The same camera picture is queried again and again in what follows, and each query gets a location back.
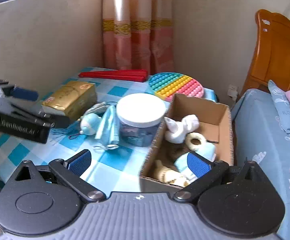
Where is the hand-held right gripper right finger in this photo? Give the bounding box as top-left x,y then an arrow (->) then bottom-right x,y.
173,152 -> 273,202

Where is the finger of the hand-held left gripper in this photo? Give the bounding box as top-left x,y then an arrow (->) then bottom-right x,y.
10,86 -> 39,102
0,97 -> 56,128

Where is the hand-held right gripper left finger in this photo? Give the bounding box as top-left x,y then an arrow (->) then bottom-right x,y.
15,149 -> 106,203

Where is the blue face mask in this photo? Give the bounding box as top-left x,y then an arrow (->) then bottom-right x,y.
174,144 -> 217,180
93,105 -> 122,153
93,106 -> 110,142

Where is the cream fabric ring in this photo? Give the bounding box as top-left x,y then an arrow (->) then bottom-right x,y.
185,132 -> 207,152

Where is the cream cloth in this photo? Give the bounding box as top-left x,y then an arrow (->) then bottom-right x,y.
154,160 -> 190,187

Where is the white sock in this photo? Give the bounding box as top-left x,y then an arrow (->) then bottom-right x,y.
164,114 -> 200,144

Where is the round blue white toy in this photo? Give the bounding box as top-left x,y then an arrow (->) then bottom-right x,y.
80,113 -> 100,137

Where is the cardboard box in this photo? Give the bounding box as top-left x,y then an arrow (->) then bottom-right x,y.
139,94 -> 235,188

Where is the blue tasselled fabric sachet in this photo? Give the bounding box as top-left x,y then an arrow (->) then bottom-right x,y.
50,101 -> 118,140

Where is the gold tissue pack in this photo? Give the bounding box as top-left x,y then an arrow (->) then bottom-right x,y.
41,81 -> 98,122

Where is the blue checkered tablecloth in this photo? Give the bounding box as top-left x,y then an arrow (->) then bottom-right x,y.
0,67 -> 219,188

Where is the blue floral bed sheet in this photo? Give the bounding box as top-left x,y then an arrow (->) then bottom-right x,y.
231,89 -> 290,240

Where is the clear jar with white lid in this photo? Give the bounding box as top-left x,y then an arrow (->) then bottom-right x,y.
116,93 -> 167,147

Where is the rainbow silicone bubble toy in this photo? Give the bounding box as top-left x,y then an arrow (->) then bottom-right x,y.
148,72 -> 205,102

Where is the red folding fan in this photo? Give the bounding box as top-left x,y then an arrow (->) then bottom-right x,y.
78,69 -> 149,82

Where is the blue floral pillow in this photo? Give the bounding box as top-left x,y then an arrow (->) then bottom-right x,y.
268,80 -> 290,155

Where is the pink patterned curtain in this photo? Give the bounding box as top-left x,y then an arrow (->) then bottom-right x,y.
102,0 -> 175,74

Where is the wooden bed headboard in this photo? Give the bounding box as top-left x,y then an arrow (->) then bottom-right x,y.
242,9 -> 290,98

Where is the white wall outlet with plug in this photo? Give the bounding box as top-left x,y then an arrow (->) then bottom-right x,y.
227,84 -> 238,98

